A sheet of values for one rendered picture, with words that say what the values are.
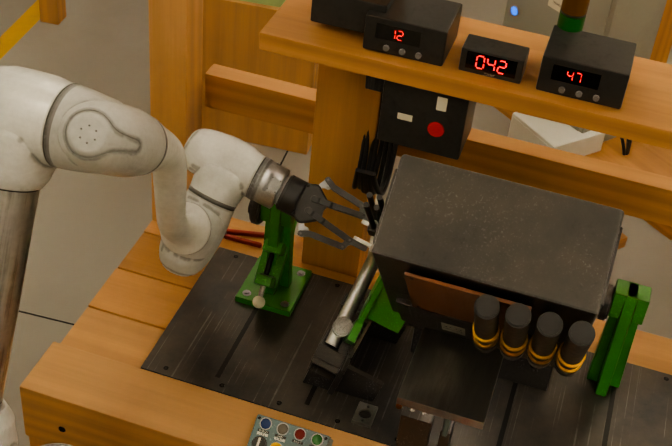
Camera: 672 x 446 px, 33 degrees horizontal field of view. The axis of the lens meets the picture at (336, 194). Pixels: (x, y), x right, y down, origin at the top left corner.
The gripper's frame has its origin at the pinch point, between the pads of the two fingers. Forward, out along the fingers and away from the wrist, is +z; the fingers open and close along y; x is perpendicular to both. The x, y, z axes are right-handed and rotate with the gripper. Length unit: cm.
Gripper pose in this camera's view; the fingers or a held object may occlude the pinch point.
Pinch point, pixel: (373, 237)
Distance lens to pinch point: 222.9
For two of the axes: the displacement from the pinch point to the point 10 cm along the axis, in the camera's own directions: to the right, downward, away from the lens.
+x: 0.0, 0.8, 10.0
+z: 8.9, 4.6, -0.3
